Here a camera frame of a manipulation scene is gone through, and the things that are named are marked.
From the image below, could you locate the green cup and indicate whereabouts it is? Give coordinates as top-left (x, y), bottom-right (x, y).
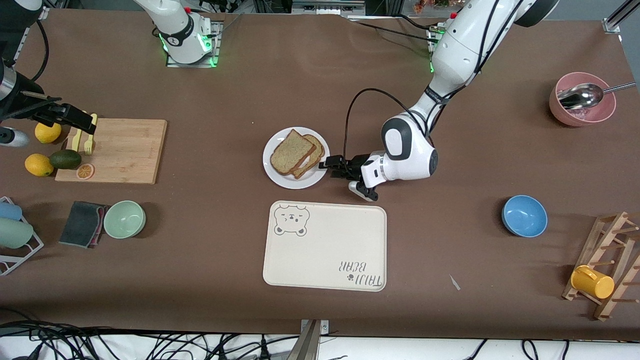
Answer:
top-left (0, 217), bottom-right (34, 249)

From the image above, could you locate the blue bowl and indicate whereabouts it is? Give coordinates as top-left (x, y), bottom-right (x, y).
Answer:
top-left (501, 195), bottom-right (548, 238)

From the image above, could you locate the aluminium profile beam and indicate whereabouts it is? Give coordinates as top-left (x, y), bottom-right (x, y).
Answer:
top-left (287, 319), bottom-right (330, 360)

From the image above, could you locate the yellow plastic knife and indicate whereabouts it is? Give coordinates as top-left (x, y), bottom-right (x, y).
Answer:
top-left (71, 110), bottom-right (87, 152)

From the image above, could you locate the yellow lemon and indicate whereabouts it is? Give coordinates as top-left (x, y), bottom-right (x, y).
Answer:
top-left (24, 153), bottom-right (55, 177)
top-left (34, 120), bottom-right (63, 145)

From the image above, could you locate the cream bear print tray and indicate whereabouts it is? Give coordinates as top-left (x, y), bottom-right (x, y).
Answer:
top-left (263, 200), bottom-right (388, 292)

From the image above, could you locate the grey folded cloth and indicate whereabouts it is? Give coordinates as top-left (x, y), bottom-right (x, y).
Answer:
top-left (58, 201), bottom-right (110, 249)

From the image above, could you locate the green avocado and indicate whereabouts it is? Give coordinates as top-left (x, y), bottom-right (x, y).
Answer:
top-left (49, 149), bottom-right (83, 170)

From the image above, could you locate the wooden mug rack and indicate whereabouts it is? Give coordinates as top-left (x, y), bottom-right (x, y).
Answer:
top-left (562, 211), bottom-right (640, 321)

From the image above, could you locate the wooden cutting board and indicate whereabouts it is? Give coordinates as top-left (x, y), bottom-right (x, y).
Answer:
top-left (55, 118), bottom-right (168, 185)

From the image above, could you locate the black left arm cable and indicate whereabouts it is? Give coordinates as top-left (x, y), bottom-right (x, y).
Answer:
top-left (342, 88), bottom-right (436, 161)

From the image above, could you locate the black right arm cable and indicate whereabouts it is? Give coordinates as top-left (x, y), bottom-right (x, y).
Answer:
top-left (10, 20), bottom-right (51, 83)

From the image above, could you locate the pink bowl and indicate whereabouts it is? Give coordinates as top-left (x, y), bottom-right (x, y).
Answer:
top-left (549, 72), bottom-right (617, 127)

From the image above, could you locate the green bowl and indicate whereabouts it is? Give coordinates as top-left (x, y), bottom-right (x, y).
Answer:
top-left (103, 200), bottom-right (147, 239)

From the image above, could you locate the black cable bundle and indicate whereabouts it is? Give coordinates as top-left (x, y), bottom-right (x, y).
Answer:
top-left (0, 320), bottom-right (301, 360)

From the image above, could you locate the white round plate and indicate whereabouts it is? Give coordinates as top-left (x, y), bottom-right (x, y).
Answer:
top-left (262, 126), bottom-right (331, 190)

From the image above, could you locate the black cable on table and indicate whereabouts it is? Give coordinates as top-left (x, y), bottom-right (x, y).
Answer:
top-left (350, 19), bottom-right (441, 45)

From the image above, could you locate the yellow mug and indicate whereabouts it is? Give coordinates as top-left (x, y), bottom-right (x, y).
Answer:
top-left (570, 265), bottom-right (615, 300)

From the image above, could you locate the white wire rack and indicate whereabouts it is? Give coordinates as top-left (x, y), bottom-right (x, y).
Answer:
top-left (0, 196), bottom-right (45, 276)

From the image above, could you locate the metal spoon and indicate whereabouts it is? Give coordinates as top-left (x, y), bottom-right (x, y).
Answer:
top-left (557, 81), bottom-right (637, 111)

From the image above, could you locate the plain bread slice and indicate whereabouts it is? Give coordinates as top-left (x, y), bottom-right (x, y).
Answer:
top-left (270, 129), bottom-right (317, 176)

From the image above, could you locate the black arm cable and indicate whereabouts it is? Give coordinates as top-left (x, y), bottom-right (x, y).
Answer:
top-left (10, 20), bottom-right (51, 83)
top-left (342, 88), bottom-right (436, 161)

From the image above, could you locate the yellow plastic fork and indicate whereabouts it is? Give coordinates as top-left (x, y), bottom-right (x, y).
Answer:
top-left (84, 113), bottom-right (98, 155)

